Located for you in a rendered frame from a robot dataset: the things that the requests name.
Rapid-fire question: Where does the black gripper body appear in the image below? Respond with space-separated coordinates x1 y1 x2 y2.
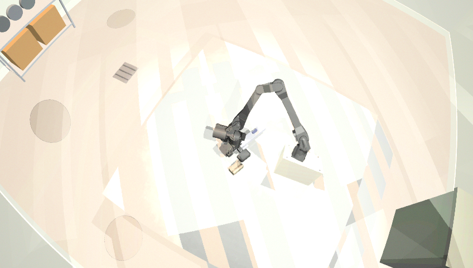
225 136 251 162

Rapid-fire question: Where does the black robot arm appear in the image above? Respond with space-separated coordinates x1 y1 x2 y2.
213 79 311 162

